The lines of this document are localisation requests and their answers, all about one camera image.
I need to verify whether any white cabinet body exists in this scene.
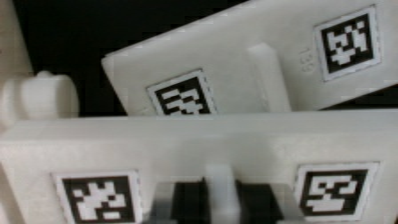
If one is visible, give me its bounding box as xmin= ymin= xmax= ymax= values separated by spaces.
xmin=0 ymin=0 xmax=78 ymax=129

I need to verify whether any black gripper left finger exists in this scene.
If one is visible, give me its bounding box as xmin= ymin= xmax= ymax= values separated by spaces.
xmin=171 ymin=181 xmax=210 ymax=224

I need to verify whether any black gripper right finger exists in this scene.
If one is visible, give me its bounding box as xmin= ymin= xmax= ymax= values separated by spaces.
xmin=236 ymin=181 xmax=279 ymax=224

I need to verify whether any white cabinet door panel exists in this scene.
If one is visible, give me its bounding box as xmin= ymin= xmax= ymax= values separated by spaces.
xmin=101 ymin=0 xmax=398 ymax=116
xmin=0 ymin=110 xmax=398 ymax=224

